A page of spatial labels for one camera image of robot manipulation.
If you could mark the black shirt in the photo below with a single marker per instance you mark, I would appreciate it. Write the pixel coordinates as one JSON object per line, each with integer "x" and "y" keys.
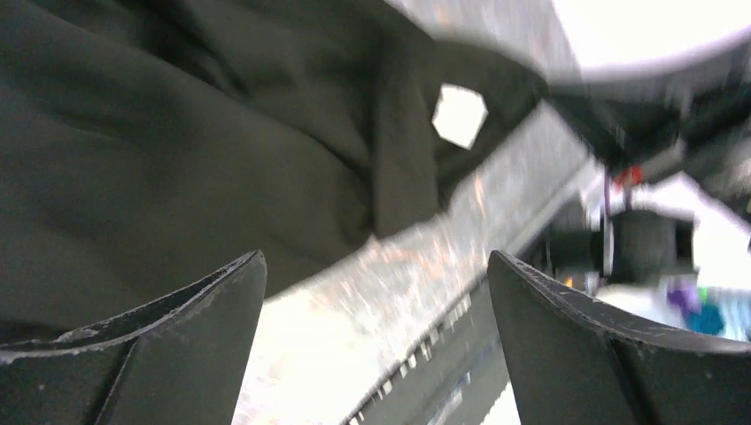
{"x": 145, "y": 144}

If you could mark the colourful toy pile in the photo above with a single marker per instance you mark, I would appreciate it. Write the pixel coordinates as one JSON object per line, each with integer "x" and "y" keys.
{"x": 713, "y": 311}

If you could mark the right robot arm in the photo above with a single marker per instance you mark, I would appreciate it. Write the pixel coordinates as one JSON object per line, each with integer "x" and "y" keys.
{"x": 646, "y": 126}

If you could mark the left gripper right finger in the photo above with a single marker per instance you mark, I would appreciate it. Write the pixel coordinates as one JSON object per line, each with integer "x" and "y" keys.
{"x": 572, "y": 359}

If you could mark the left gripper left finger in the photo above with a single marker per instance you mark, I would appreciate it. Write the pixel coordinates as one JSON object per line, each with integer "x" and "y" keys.
{"x": 179, "y": 359}

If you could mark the white toothed rail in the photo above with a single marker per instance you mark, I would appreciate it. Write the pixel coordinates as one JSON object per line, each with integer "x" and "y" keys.
{"x": 426, "y": 387}

